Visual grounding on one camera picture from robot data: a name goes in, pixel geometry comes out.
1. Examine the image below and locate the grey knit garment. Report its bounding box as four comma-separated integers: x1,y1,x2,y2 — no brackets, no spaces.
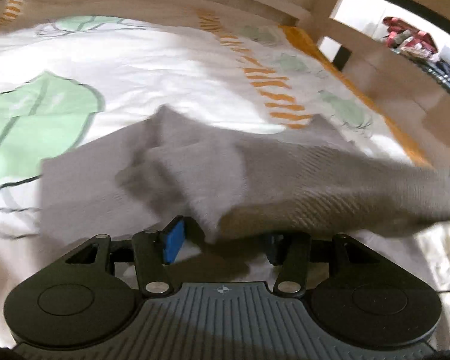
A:
40,107,450,244

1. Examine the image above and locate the clutter of clothes on shelf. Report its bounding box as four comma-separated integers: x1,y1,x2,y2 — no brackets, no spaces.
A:
362,16,450,94

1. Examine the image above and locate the beige shelf unit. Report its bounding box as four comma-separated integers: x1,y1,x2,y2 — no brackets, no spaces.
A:
307,0,450,151

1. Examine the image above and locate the white leaf-print bed sheet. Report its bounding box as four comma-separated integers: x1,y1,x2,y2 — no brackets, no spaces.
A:
0,9,450,346

